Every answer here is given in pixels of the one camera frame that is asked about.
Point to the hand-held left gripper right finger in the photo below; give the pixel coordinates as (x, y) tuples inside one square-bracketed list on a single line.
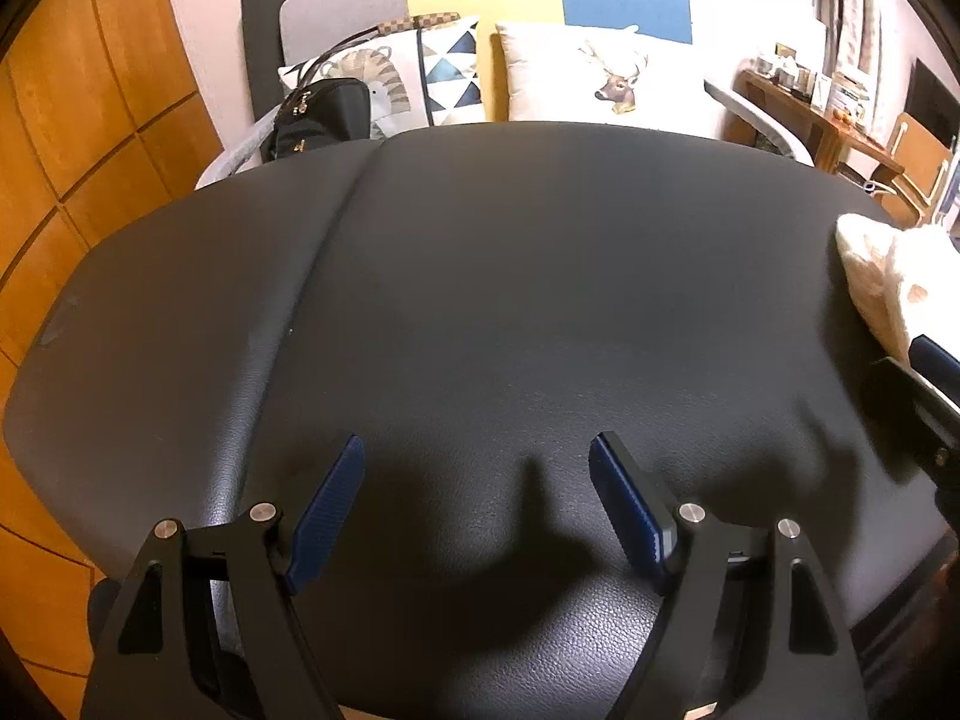
[(630, 510)]

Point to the black handbag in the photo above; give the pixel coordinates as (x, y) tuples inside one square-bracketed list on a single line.
[(322, 116)]

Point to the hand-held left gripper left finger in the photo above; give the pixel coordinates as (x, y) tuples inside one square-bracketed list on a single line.
[(330, 510)]

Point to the triangle print pillow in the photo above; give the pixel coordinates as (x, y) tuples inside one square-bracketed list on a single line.
[(450, 67)]

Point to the black rolled mat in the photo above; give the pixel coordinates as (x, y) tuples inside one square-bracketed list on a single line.
[(262, 37)]

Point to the wooden chair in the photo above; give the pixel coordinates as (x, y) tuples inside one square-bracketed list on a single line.
[(915, 150)]

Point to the black television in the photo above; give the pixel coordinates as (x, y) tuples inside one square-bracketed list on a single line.
[(934, 101)]

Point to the group of small jars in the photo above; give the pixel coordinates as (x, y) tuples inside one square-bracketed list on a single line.
[(784, 75)]

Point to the striped beige curtain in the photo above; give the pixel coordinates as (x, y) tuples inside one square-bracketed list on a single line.
[(862, 15)]

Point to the deer print pillow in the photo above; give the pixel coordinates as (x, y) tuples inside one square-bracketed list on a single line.
[(555, 75)]

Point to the wooden wardrobe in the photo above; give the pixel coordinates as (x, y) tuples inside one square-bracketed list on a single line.
[(90, 90)]

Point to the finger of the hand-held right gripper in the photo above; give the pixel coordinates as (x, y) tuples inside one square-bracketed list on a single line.
[(911, 412), (937, 364)]

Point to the wooden side table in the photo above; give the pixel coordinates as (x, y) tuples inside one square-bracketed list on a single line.
[(825, 127)]

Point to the white knit sweater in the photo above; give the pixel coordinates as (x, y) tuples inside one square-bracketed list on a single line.
[(885, 277)]

